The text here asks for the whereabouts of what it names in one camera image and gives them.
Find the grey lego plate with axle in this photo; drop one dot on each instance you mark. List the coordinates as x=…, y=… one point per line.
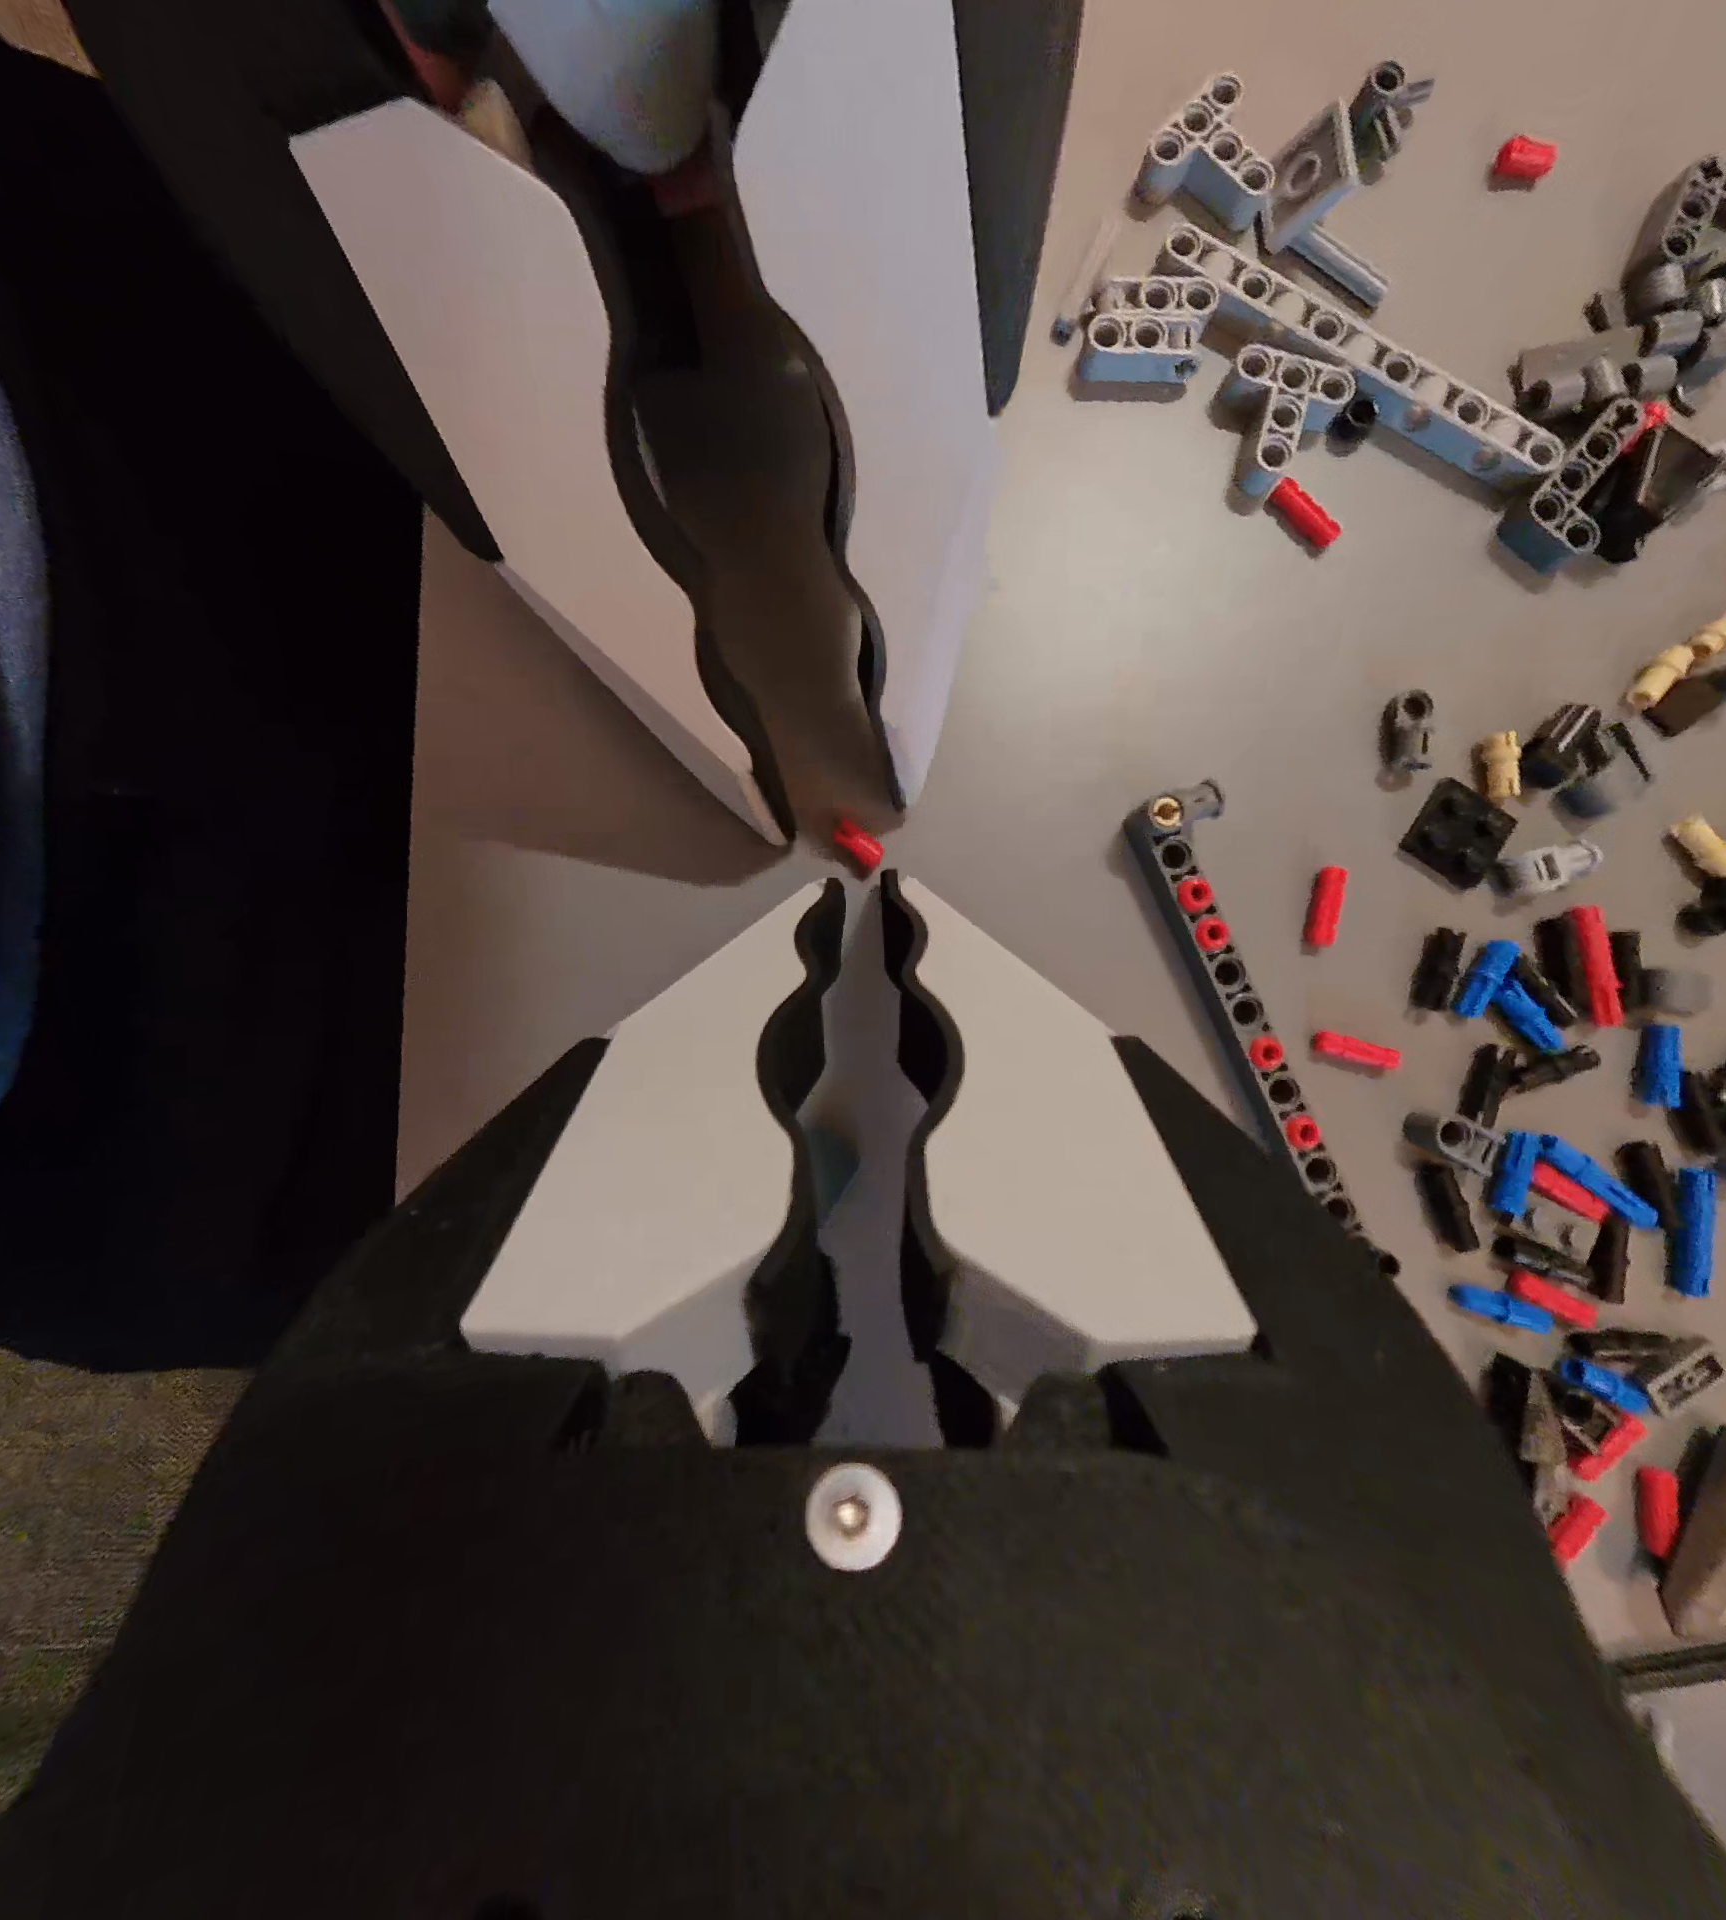
x=1312, y=172

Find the light grey L-shaped lego beam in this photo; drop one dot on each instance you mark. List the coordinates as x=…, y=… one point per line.
x=1223, y=164

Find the black lego axle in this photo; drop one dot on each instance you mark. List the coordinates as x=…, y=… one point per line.
x=1696, y=1663

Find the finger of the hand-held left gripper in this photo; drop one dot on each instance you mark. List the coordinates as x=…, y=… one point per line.
x=892, y=300
x=472, y=345

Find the long light grey lego beam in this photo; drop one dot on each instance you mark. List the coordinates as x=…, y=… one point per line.
x=1402, y=368

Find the black square lego plate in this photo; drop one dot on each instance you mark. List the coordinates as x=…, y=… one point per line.
x=1457, y=833

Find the dark grey lego connector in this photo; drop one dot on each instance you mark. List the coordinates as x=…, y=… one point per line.
x=1388, y=99
x=1408, y=729

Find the long tan lego axle pin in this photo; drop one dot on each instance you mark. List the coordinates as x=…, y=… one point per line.
x=1689, y=652

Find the red lego bush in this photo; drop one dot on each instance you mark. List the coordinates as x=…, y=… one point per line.
x=1523, y=159

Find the black lego wedge piece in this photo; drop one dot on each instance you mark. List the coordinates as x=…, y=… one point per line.
x=1659, y=480

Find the dark grey pinned lego beam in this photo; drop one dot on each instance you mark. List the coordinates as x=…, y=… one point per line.
x=1230, y=975

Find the light grey T-shaped lego beam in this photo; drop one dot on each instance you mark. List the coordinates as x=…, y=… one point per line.
x=1277, y=391

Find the dark grey hollow lego brick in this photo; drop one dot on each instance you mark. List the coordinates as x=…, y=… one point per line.
x=1607, y=781

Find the short light grey lego beam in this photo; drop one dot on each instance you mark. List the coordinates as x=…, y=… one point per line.
x=1140, y=345

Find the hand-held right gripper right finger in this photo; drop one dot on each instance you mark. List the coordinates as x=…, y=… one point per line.
x=1072, y=1201

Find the red lego pin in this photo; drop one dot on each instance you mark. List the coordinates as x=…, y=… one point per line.
x=856, y=843
x=1302, y=510
x=1324, y=909
x=1355, y=1050

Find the dark grey angled lego beam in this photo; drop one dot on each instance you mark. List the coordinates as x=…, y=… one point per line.
x=1568, y=503

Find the light grey lego axle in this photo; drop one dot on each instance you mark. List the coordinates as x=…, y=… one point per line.
x=1089, y=278

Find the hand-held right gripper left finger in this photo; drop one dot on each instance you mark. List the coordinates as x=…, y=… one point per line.
x=653, y=1185

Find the black lego connector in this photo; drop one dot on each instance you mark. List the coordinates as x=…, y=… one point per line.
x=1560, y=735

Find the cluster of dark grey connectors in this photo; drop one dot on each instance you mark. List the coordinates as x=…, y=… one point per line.
x=1598, y=368

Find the black lego bush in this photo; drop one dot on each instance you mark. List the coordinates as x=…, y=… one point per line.
x=1352, y=416

